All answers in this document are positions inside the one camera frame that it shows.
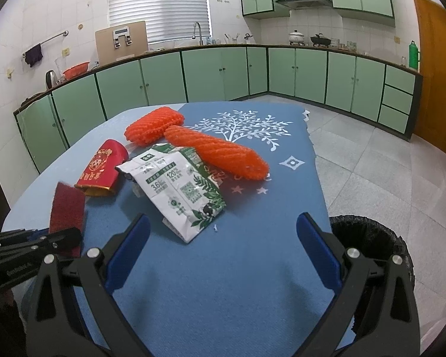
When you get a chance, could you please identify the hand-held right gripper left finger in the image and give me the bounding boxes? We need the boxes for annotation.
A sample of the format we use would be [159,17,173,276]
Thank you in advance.
[25,214,151,357]

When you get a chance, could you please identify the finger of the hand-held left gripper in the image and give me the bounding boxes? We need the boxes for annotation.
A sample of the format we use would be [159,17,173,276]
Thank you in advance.
[0,229,49,248]
[0,228,81,264]

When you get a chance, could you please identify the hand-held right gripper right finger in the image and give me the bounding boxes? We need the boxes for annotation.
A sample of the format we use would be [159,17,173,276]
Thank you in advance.
[296,212,420,357]

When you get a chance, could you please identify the dark red scouring pad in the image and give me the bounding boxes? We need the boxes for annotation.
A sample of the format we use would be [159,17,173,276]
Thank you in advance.
[48,182,87,259]

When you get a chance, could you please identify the black trash bin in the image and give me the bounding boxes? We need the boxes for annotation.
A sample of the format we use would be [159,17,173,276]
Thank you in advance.
[329,214,415,337]

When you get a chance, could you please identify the red paper packet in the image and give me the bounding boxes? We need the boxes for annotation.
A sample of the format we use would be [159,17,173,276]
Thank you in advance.
[74,139,129,197]

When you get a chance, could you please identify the green white milk pouch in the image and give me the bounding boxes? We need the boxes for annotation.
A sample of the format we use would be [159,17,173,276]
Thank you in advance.
[115,143,227,245]

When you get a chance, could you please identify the short orange foam net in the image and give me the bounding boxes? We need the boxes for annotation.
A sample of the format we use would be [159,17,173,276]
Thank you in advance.
[124,107,184,147]

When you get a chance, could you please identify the long orange foam net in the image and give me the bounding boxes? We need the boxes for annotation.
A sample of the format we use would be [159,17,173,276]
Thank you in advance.
[164,125,270,183]

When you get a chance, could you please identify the light blue tree-print mat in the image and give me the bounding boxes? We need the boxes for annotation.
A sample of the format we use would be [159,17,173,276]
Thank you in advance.
[2,103,188,357]

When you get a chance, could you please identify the dark blue tree-print mat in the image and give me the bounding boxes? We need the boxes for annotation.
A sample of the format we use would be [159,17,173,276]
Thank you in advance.
[72,102,344,357]

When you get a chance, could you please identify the red plastic basin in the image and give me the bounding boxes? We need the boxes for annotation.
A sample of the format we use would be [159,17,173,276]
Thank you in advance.
[62,62,90,79]

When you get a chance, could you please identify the dark towel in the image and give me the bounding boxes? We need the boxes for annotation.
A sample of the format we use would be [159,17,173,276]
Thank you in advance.
[24,43,43,68]

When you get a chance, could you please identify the green base cabinets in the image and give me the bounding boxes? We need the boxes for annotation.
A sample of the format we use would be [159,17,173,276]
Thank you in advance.
[14,44,423,173]

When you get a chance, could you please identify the metal towel bar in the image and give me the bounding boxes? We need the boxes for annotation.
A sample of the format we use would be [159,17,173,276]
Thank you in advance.
[22,30,68,58]

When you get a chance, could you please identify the black wok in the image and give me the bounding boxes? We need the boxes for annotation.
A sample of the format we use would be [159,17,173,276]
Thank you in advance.
[310,33,333,48]

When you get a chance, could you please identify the green thermos bottle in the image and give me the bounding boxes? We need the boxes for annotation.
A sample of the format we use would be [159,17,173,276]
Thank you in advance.
[409,40,420,71]

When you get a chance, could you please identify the white window blind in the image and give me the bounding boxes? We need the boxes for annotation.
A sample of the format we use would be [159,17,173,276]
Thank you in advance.
[107,0,212,44]

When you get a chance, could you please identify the wooden door with handle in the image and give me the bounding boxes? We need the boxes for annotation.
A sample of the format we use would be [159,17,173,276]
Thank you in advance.
[412,0,446,159]

